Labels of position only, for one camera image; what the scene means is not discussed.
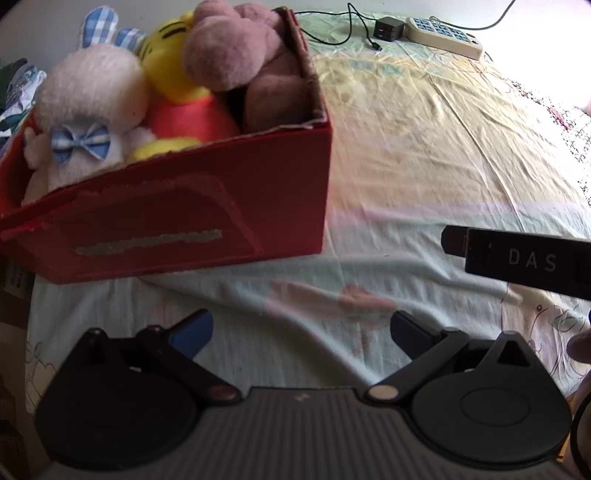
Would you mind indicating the person's right hand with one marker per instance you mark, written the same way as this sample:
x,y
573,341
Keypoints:
x,y
581,347

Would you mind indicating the pile of clothes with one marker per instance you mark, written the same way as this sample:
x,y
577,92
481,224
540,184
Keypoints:
x,y
18,92

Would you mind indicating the black charger adapter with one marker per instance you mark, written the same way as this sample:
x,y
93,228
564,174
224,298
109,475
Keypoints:
x,y
388,28

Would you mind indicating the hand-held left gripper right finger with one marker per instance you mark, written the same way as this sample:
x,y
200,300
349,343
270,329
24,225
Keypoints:
x,y
410,333

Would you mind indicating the red cardboard box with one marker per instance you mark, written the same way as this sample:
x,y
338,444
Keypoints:
x,y
184,207

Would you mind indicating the cartoon printed bed sheet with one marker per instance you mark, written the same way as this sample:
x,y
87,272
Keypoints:
x,y
438,152

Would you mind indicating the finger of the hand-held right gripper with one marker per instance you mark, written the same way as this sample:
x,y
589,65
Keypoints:
x,y
455,240

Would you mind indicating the white plush rabbit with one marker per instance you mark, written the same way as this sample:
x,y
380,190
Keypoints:
x,y
92,97

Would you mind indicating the cream power strip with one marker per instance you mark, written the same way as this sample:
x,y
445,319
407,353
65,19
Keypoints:
x,y
445,33

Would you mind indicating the yellow tiger plush toy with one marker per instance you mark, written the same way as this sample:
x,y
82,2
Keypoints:
x,y
166,60

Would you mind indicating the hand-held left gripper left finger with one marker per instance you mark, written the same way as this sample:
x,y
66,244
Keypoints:
x,y
194,333

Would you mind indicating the pink plush bear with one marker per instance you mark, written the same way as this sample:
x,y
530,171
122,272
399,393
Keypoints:
x,y
221,50

